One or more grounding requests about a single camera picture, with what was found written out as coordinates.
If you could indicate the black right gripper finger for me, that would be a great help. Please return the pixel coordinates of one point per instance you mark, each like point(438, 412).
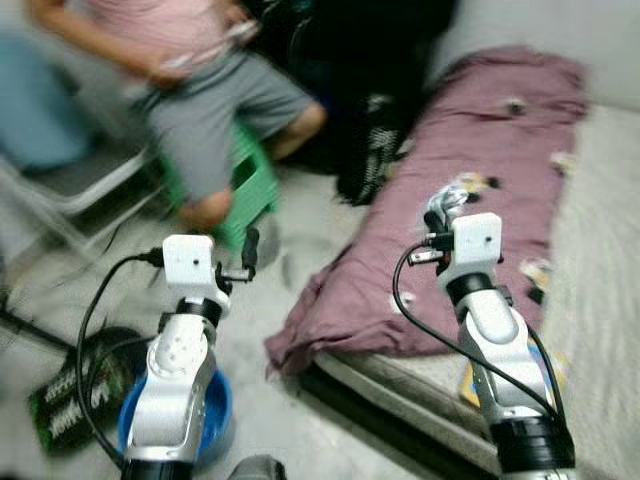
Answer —
point(438, 218)

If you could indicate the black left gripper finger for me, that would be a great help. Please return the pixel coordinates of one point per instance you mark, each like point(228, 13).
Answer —
point(250, 250)

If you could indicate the blue yellow children's book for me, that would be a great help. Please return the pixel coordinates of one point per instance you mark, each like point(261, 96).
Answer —
point(470, 385)

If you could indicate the green plastic stool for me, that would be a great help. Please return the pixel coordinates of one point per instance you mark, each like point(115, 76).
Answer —
point(255, 185)

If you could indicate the purple cartoon print blanket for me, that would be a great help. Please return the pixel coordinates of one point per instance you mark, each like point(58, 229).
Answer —
point(350, 300)

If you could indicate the blue plastic basin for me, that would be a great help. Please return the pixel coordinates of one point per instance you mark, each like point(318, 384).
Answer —
point(215, 415)

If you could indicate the person in pink shirt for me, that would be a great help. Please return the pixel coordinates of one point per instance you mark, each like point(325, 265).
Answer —
point(210, 110)

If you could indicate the grey metal folding chair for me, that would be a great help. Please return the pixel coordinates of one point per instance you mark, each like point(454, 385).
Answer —
point(80, 180)

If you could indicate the dark bed base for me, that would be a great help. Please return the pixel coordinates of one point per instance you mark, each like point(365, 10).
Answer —
point(380, 420)

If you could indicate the black garment with white print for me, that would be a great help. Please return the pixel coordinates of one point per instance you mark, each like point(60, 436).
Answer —
point(340, 60)

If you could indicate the grey robot leg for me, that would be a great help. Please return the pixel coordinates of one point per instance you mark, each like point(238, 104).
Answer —
point(258, 470)

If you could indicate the black green printed bag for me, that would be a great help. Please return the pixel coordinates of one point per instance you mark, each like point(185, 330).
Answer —
point(60, 420)

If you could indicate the blue cloth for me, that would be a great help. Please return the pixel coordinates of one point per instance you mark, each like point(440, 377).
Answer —
point(40, 110)

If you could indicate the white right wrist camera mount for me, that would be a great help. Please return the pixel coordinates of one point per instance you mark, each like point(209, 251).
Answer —
point(478, 240)

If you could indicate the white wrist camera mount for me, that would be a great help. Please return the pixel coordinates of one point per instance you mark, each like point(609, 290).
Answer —
point(190, 262)
point(478, 240)

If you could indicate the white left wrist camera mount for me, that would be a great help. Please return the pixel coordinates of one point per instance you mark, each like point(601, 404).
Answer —
point(190, 262)

